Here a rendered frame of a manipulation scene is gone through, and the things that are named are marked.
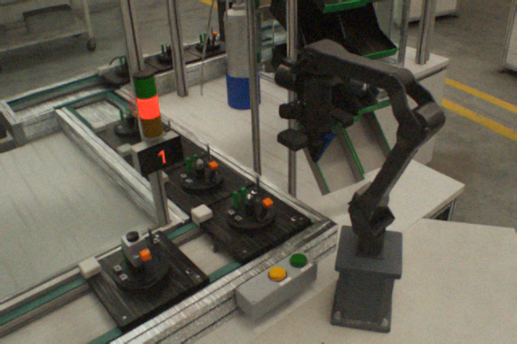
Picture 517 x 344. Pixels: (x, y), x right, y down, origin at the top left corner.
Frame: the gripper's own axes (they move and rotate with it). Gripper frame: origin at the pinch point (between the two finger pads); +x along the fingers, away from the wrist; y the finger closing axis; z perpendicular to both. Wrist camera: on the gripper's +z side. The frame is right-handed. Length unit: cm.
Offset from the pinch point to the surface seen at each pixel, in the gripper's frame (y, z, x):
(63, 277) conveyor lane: 55, 32, 30
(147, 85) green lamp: 24.6, 29.4, -13.6
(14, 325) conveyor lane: 71, 28, 33
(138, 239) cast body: 38.3, 18.2, 17.2
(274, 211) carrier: 0.1, 14.5, 26.6
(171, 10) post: -37, 127, -1
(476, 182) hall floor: -204, 43, 126
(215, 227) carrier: 14.9, 22.0, 28.8
